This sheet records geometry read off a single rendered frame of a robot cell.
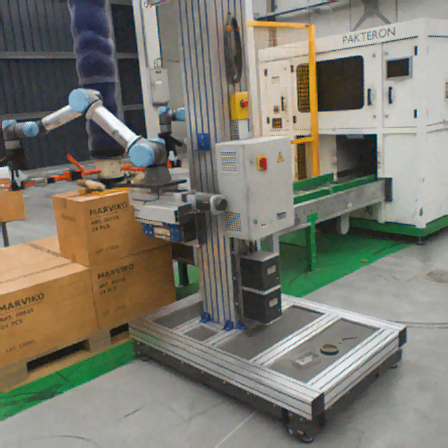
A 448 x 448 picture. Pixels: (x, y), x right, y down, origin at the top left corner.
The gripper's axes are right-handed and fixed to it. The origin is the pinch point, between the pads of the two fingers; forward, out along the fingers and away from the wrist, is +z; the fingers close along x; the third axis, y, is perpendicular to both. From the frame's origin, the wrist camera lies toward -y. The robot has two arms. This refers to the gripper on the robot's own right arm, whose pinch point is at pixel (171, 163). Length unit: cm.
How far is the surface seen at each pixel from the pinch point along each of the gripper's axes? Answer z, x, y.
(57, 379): 108, 3, 93
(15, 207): 36, -158, 48
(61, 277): 55, -7, 79
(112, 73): -57, -16, 26
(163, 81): -58, -118, -84
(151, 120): -25, -129, -75
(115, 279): 66, -7, 45
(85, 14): -90, -17, 38
